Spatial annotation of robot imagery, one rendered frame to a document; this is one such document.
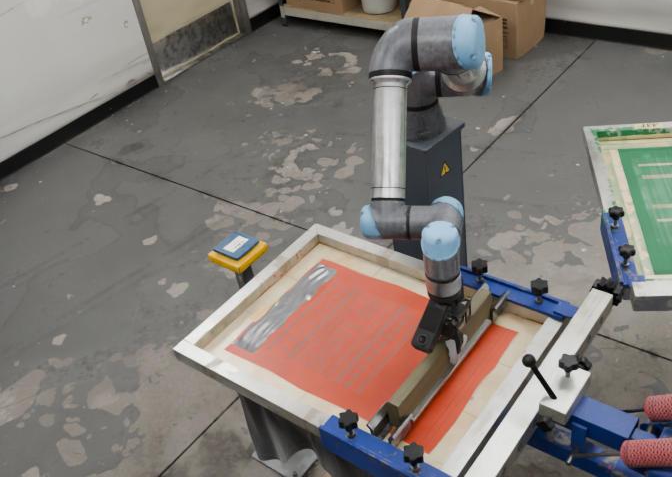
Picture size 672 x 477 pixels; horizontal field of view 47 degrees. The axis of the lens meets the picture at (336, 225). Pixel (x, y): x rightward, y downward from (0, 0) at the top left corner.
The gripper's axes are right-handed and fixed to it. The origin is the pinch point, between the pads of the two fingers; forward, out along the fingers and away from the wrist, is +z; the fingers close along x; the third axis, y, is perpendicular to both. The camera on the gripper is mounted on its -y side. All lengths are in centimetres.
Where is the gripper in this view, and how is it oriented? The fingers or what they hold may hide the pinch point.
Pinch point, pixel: (443, 358)
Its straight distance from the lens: 179.1
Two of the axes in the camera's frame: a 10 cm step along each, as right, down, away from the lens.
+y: 6.0, -5.4, 5.9
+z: 1.4, 8.0, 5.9
